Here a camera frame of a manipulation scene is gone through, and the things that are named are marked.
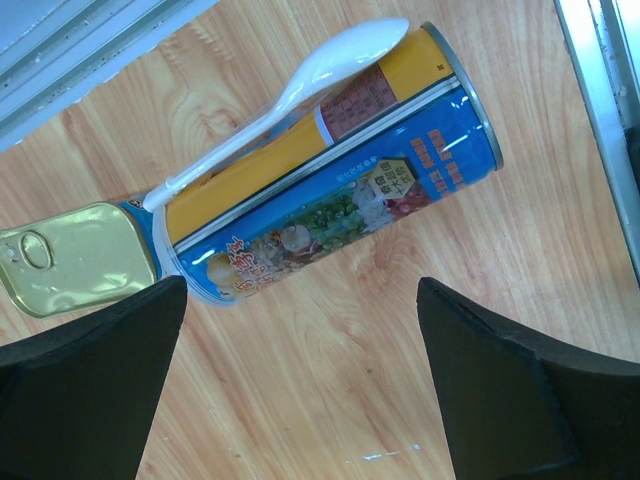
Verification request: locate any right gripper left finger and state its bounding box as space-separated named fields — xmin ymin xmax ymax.
xmin=1 ymin=276 xmax=187 ymax=479

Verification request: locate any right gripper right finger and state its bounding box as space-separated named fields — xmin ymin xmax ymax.
xmin=417 ymin=278 xmax=639 ymax=479

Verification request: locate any gold oval tin can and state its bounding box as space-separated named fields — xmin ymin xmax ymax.
xmin=1 ymin=202 xmax=158 ymax=318

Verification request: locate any colourful tall can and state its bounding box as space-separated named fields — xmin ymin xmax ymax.
xmin=122 ymin=23 xmax=503 ymax=306

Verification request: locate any white plastic spoon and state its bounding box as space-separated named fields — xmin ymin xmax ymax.
xmin=143 ymin=17 xmax=410 ymax=212

